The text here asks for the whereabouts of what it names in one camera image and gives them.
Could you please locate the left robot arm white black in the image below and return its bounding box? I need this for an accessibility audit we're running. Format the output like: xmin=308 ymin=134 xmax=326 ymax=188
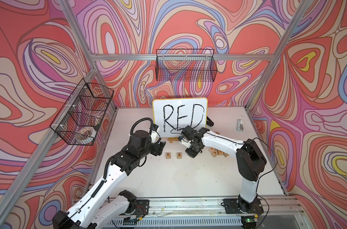
xmin=52 ymin=117 xmax=165 ymax=229

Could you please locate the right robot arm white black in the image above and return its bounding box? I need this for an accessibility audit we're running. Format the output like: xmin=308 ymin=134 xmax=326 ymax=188
xmin=178 ymin=126 xmax=269 ymax=205

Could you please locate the wooden whiteboard stand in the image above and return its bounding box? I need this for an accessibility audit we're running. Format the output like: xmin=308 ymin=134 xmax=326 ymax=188
xmin=168 ymin=137 xmax=179 ymax=143

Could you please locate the black binder clip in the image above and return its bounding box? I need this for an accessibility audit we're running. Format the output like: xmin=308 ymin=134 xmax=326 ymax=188
xmin=206 ymin=116 xmax=214 ymax=127

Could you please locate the whiteboard with yellow rim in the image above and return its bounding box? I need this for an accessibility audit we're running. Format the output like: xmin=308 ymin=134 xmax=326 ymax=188
xmin=153 ymin=98 xmax=208 ymax=138

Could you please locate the grey whiteboard eraser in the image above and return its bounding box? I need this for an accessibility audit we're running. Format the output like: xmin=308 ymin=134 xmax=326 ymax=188
xmin=236 ymin=119 xmax=245 ymax=132

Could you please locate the tape roll in basket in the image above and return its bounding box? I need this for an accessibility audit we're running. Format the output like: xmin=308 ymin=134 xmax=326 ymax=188
xmin=76 ymin=127 xmax=96 ymax=143

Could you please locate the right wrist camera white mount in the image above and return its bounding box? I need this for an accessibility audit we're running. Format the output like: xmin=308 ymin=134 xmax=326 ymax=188
xmin=178 ymin=135 xmax=191 ymax=148

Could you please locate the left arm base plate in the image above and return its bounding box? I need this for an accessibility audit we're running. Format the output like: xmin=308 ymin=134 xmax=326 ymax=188
xmin=125 ymin=199 xmax=150 ymax=216

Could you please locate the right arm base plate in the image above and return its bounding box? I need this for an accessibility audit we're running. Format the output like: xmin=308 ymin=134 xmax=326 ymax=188
xmin=221 ymin=198 xmax=264 ymax=215

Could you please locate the black wire basket back wall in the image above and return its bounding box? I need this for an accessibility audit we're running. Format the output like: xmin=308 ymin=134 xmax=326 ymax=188
xmin=155 ymin=48 xmax=218 ymax=82

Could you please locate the black wire basket wall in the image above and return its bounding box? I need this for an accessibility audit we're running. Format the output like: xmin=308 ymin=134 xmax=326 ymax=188
xmin=155 ymin=48 xmax=218 ymax=82
xmin=50 ymin=79 xmax=114 ymax=146

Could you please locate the black wire basket left wall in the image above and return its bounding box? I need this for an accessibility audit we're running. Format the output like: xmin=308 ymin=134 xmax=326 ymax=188
xmin=50 ymin=79 xmax=114 ymax=146

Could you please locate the aluminium rail at front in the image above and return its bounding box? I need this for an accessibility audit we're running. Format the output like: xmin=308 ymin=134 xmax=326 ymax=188
xmin=71 ymin=196 xmax=301 ymax=218

